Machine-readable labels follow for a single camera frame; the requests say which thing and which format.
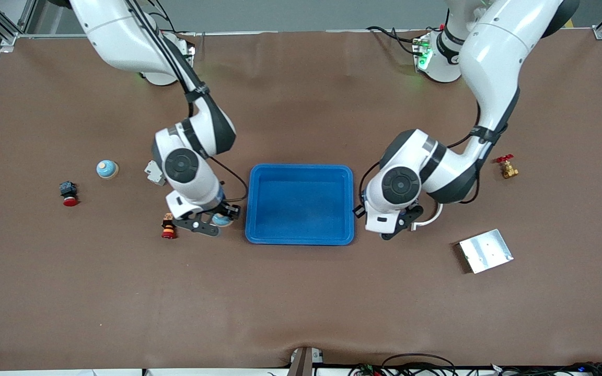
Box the blue plastic tray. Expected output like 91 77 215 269
245 164 355 246

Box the white curved plastic bracket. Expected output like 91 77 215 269
412 201 444 231

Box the brown paper table cover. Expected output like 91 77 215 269
0 29 602 372

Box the black cable bundle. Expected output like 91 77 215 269
489 361 602 376

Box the silver metal plate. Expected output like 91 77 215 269
458 229 514 274

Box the white circuit breaker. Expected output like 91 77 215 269
144 160 166 186

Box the metal clamp bracket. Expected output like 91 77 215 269
288 346 325 376

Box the red button orange yellow body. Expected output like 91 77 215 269
161 212 178 240

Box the black left arm base cable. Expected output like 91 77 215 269
366 25 424 55

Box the black looped cable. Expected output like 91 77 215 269
382 354 456 376

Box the red mushroom button black body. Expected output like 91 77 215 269
59 181 79 207

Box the brass valve red handle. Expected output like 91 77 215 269
496 154 519 180

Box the coloured wire bundle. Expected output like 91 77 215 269
348 363 385 376

